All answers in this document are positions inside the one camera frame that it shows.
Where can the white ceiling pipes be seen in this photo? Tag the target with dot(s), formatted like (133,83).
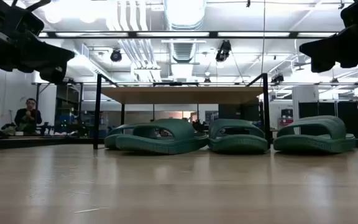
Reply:
(132,31)

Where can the black background robot arm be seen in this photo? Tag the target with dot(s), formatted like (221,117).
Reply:
(45,128)

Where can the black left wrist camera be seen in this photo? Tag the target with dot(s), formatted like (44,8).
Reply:
(20,18)

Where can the silver ceiling ventilation duct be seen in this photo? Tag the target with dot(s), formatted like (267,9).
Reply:
(183,18)

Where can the small black ceiling camera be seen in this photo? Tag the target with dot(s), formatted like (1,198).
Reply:
(277,78)

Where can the black partition screens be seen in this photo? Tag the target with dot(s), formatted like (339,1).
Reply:
(328,116)

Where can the white pillar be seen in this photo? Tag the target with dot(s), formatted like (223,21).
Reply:
(304,105)

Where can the green rubber slide sandal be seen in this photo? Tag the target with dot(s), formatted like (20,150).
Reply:
(166,144)
(315,144)
(110,141)

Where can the black overhead camera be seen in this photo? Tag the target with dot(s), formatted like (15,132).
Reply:
(223,51)

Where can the person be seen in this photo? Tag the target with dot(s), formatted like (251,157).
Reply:
(28,119)

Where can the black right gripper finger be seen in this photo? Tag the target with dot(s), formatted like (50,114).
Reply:
(328,46)
(325,63)

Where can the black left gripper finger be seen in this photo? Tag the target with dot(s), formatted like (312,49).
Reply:
(53,57)
(53,75)

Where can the wooden shelf with black frame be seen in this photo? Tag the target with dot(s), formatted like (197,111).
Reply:
(182,95)

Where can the black round ceiling camera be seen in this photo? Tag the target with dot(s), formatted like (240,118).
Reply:
(116,56)

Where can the red and black cabinet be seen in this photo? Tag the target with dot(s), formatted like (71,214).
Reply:
(286,119)

